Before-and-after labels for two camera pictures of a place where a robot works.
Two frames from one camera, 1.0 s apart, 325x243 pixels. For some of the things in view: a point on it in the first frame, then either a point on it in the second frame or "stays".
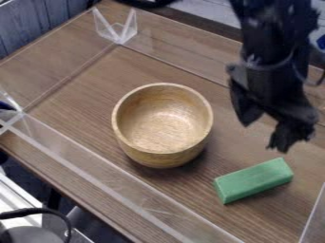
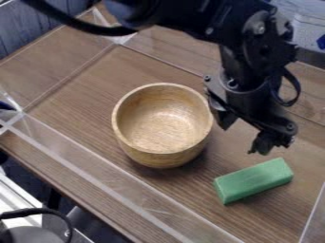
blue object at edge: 320,42 stays
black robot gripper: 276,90 → 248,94
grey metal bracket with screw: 57,223 stays
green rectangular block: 253,179 stays
